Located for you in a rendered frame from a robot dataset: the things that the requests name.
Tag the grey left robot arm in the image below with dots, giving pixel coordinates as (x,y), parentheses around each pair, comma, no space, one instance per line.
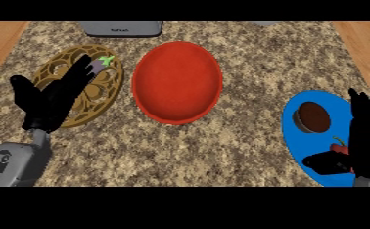
(19,162)

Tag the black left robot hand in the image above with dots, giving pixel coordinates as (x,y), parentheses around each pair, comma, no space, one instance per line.
(50,97)

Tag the purple eggplant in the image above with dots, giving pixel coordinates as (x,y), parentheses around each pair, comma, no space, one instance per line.
(99,66)

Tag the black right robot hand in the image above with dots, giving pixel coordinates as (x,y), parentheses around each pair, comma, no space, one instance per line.
(358,141)

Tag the grey appliance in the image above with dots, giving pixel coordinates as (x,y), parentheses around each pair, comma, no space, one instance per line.
(122,28)

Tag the blue plate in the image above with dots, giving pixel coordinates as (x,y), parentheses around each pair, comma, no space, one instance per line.
(308,145)

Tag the red bowl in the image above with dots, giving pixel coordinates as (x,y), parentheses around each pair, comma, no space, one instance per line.
(177,82)

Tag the golden ornate trivet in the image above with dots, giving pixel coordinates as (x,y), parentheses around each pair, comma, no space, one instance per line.
(99,89)

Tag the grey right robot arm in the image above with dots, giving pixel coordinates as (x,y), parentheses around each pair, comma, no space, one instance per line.
(361,181)

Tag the pale grey object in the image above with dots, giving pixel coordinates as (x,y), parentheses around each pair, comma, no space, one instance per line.
(264,22)

